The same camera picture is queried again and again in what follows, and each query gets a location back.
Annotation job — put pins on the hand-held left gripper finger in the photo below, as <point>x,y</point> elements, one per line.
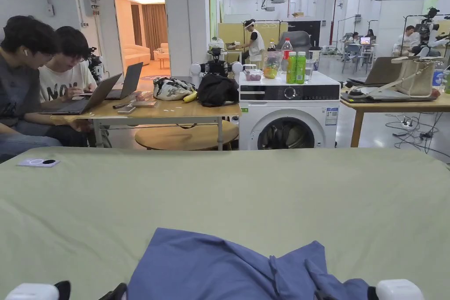
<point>63,289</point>
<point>114,293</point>

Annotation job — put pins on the cream sofa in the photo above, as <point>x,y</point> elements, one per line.
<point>135,54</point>

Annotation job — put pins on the blue shirt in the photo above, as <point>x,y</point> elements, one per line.
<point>211,268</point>

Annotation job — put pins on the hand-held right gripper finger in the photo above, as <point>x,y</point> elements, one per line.
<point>371,293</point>

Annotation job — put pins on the white washing machine with bottles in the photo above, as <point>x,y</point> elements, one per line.
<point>288,117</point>

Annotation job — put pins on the bed with pale green sheet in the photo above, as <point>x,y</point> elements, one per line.
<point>225,187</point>

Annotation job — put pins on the group of people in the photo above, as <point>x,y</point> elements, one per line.
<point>362,40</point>

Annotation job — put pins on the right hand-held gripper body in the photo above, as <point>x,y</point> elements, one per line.
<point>399,290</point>

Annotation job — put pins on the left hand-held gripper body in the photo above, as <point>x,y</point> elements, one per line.
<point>31,292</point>

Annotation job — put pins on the black and white humanoid robot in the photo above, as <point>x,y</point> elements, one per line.
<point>430,34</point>
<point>95,64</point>
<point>216,65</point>

